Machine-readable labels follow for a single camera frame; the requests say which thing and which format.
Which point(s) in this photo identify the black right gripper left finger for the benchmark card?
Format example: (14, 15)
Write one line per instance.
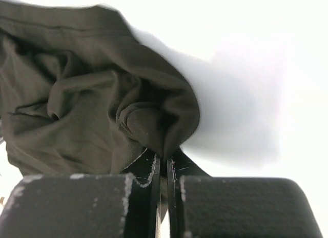
(84, 205)

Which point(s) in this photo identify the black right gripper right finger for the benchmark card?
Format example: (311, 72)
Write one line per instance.
(204, 206)

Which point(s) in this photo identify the black t-shirt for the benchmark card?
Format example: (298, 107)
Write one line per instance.
(80, 94)

